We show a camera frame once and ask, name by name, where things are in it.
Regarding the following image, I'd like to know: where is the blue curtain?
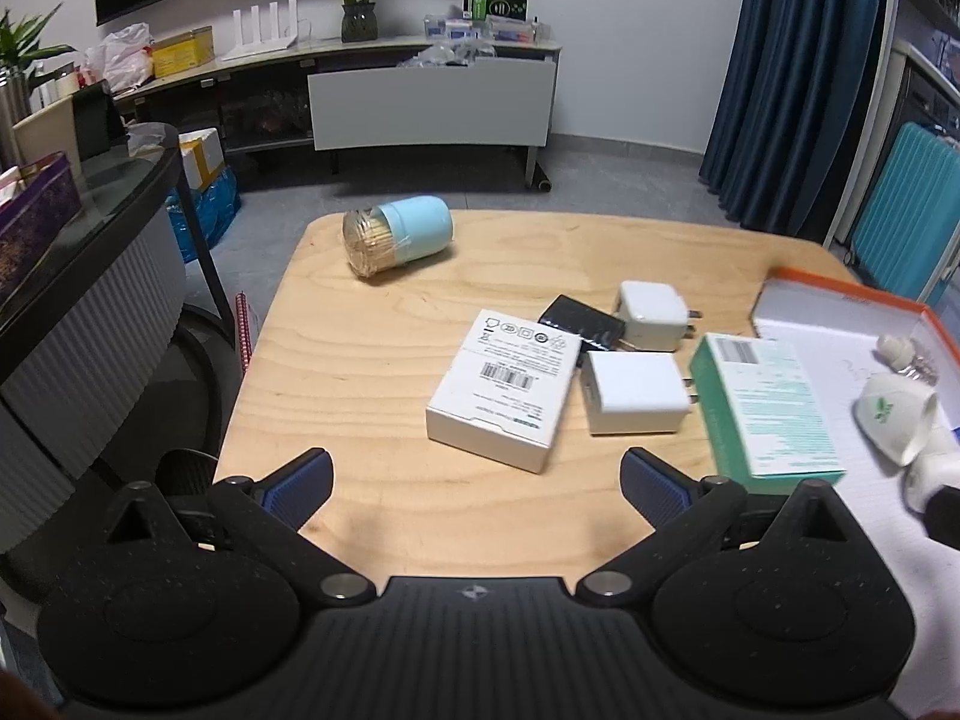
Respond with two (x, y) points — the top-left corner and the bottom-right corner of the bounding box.
(700, 0), (902, 242)

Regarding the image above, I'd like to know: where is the beige box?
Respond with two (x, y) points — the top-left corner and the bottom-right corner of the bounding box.
(13, 97), (84, 167)

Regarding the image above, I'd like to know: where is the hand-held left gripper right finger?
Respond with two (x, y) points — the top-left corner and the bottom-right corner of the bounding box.
(576, 448), (860, 607)

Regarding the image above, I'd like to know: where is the black upright carton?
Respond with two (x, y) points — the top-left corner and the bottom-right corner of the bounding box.
(70, 79), (125, 159)

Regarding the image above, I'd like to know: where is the pile of small boxes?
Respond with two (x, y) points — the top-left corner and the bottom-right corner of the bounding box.
(423, 13), (557, 47)

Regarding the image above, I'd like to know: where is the red spiral notebook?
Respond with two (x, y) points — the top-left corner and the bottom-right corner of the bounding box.
(235, 290), (260, 373)

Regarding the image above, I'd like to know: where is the black chair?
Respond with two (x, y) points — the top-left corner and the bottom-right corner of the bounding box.
(154, 303), (249, 512)

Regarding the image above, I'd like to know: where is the white red plastic bag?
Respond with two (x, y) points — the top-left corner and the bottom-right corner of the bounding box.
(83, 22), (157, 92)

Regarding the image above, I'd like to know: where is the white router with antennas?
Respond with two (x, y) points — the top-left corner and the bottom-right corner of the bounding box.
(220, 4), (302, 62)

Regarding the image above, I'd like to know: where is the clear bottle with white cap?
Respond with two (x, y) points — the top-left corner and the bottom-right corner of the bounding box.
(875, 333), (941, 386)

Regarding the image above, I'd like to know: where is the leafy plant in steel vase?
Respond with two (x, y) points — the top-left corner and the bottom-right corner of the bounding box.
(0, 3), (77, 167)

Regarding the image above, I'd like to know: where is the small black box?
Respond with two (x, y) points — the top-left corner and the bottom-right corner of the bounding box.
(539, 294), (626, 353)

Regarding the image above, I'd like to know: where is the purple patterned box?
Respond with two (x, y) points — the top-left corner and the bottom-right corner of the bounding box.
(0, 151), (84, 295)

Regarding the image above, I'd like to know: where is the rounded white charger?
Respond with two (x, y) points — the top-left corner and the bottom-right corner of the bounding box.
(610, 280), (701, 353)

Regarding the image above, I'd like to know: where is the long low television stand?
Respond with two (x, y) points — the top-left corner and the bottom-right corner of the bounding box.
(112, 34), (564, 190)

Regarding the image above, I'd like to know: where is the teal white box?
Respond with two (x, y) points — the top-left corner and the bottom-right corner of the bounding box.
(688, 331), (849, 488)

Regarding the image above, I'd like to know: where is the teal suitcase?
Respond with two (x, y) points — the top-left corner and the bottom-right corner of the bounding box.
(850, 121), (960, 310)

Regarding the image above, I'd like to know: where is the white plug-in mosquito repeller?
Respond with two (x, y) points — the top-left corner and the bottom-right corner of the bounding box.
(850, 373), (960, 515)

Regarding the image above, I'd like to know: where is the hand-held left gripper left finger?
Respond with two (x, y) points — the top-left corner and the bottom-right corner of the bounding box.
(105, 448), (376, 608)

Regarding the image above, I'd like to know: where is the white box with barcode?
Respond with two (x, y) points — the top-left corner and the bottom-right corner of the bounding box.
(425, 308), (583, 476)

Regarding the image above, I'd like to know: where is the light blue toothpick holder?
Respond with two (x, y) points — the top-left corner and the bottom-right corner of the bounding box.
(342, 194), (455, 280)

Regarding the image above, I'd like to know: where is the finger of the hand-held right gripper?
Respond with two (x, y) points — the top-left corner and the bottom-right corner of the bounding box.
(924, 486), (960, 541)

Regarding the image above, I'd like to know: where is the dark ribbed curved table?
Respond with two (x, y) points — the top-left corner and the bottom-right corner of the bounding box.
(0, 123), (235, 557)

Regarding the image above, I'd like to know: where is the blue plastic bag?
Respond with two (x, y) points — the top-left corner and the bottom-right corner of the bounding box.
(166, 168), (243, 264)

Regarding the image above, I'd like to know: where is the clear plastic bag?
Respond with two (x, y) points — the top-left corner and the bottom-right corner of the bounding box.
(397, 41), (497, 69)

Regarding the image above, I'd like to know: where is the white drawer front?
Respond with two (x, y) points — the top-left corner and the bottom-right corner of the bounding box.
(307, 56), (558, 155)

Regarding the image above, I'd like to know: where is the square white charger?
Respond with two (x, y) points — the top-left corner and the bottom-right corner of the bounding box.
(580, 350), (701, 437)

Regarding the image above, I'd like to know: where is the orange white box lid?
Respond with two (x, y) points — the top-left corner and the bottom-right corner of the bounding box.
(749, 265), (960, 720)

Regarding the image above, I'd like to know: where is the white yellow cardboard box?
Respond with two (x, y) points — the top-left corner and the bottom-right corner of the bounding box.
(178, 127), (227, 193)

